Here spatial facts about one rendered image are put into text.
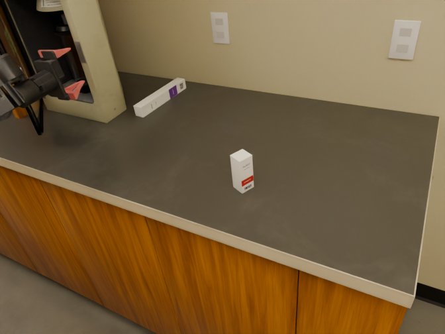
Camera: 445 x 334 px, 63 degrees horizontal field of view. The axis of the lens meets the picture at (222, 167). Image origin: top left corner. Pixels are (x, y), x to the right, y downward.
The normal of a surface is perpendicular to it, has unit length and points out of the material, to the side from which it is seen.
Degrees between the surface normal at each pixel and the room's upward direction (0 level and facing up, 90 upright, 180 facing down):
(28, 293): 0
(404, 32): 90
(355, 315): 90
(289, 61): 90
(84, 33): 90
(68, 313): 0
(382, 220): 0
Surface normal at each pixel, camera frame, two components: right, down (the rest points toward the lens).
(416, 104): -0.47, 0.57
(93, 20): 0.88, 0.22
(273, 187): -0.08, -0.79
